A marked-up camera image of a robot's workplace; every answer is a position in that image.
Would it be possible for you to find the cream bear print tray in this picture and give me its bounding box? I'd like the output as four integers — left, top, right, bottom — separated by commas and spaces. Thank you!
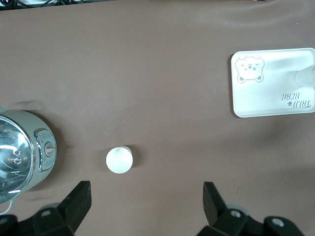
230, 47, 315, 118

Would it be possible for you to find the glass pot lid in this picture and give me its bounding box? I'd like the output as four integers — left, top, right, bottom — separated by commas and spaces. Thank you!
0, 114, 35, 205

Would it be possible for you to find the black cable bundle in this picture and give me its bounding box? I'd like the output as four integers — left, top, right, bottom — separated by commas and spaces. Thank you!
0, 0, 79, 9

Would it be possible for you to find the brown table mat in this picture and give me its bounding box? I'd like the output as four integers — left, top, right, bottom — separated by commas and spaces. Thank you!
0, 1, 315, 236

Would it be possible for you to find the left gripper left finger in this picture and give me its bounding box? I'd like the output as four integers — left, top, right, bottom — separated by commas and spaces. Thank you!
0, 180, 92, 236

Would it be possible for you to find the white IKEA cup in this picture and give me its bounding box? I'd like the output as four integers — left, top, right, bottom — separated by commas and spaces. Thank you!
105, 146, 134, 174
294, 65, 315, 88

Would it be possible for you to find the grey electric cooking pot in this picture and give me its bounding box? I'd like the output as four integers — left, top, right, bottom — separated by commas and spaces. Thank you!
0, 104, 58, 217

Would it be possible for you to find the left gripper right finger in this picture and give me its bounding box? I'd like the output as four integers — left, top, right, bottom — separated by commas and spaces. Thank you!
198, 181, 305, 236

